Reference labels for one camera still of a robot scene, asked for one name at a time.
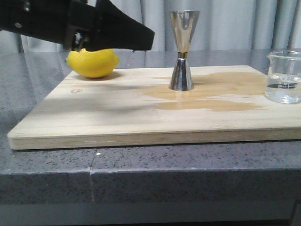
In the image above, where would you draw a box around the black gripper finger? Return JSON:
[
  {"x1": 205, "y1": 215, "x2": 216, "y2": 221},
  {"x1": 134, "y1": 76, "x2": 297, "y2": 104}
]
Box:
[{"x1": 84, "y1": 0, "x2": 155, "y2": 51}]

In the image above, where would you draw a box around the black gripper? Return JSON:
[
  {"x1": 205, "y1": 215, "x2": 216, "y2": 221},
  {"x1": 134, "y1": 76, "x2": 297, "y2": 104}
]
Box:
[{"x1": 0, "y1": 0, "x2": 95, "y2": 51}]

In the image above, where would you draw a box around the yellow lemon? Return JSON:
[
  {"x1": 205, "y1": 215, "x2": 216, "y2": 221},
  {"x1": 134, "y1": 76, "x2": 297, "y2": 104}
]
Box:
[{"x1": 66, "y1": 48, "x2": 119, "y2": 78}]

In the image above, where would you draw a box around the light wooden cutting board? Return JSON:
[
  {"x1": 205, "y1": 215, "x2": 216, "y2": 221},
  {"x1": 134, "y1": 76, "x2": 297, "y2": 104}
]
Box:
[{"x1": 8, "y1": 65, "x2": 301, "y2": 150}]

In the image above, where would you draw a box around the grey curtain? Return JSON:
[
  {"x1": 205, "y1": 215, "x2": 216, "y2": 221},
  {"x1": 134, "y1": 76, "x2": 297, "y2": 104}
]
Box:
[{"x1": 114, "y1": 0, "x2": 301, "y2": 51}]

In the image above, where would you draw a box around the clear glass beaker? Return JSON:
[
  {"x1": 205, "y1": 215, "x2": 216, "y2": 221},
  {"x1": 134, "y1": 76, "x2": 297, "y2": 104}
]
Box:
[{"x1": 265, "y1": 50, "x2": 301, "y2": 104}]

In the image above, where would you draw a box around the steel double jigger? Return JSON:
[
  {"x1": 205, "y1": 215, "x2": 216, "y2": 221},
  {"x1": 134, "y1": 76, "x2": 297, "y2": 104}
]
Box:
[{"x1": 169, "y1": 10, "x2": 199, "y2": 91}]

